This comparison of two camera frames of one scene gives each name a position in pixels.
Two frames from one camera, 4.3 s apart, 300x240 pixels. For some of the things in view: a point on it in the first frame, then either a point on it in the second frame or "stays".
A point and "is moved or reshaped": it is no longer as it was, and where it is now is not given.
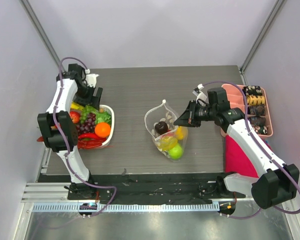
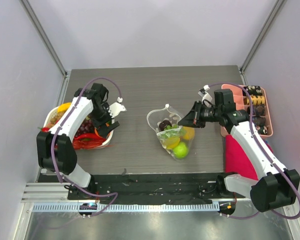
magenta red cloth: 236,160 stays
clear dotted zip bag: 171,140 is moved or reshaped
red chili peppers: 88,141 stays
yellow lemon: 179,132 → 189,133
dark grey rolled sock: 258,120 stays
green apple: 176,152 is moved or reshaped
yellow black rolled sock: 256,100 stays
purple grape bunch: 88,125 stays
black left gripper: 95,101 → 104,130
